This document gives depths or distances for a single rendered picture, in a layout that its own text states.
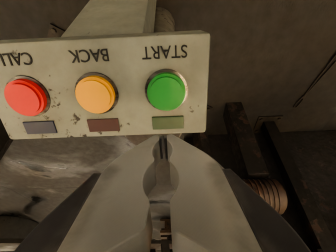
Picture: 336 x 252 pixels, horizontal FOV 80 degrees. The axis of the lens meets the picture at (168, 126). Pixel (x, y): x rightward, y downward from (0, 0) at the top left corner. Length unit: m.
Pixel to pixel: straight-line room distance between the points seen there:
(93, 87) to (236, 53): 0.76
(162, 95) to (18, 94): 0.15
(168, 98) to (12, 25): 0.84
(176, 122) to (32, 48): 0.16
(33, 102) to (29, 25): 0.73
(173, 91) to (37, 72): 0.14
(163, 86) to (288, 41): 0.81
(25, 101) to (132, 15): 0.17
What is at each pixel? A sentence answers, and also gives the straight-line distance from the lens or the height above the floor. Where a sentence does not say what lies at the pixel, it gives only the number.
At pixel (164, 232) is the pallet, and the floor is 0.14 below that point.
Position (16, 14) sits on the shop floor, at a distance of 0.97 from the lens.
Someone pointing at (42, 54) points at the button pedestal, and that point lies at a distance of 0.25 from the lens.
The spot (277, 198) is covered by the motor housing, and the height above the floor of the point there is 0.50.
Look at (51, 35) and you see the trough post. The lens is 0.94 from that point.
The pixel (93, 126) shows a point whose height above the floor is 0.61.
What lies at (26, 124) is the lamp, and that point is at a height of 0.61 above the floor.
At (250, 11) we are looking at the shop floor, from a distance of 0.87.
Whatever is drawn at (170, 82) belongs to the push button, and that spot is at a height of 0.61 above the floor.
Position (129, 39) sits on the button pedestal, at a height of 0.58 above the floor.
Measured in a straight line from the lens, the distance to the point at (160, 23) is 0.67.
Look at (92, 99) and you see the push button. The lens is 0.23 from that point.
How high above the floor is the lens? 0.77
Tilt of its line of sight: 42 degrees down
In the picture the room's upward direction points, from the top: 179 degrees clockwise
